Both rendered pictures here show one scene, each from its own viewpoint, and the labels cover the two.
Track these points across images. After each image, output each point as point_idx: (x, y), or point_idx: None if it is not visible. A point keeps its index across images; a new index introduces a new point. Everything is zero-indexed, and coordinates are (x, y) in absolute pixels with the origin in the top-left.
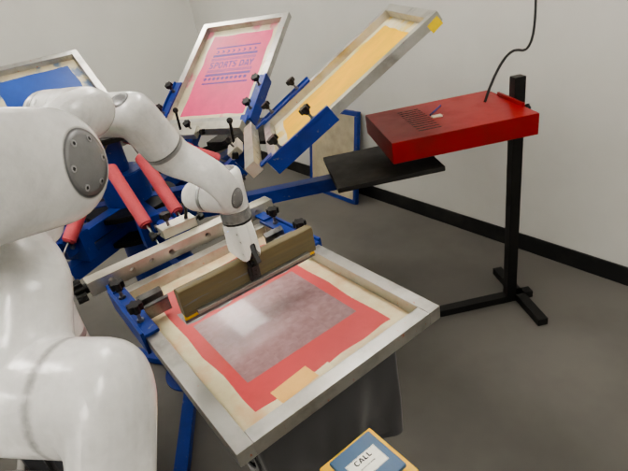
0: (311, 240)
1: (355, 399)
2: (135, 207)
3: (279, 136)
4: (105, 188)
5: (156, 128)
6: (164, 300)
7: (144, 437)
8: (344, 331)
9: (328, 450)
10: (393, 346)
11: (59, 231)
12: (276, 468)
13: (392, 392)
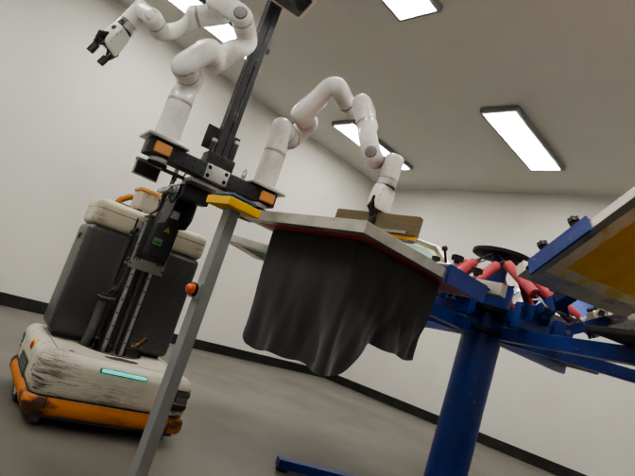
0: (414, 226)
1: (310, 282)
2: None
3: (608, 292)
4: (241, 20)
5: (359, 106)
6: None
7: (200, 52)
8: None
9: (280, 309)
10: (325, 222)
11: (298, 114)
12: (260, 280)
13: (332, 314)
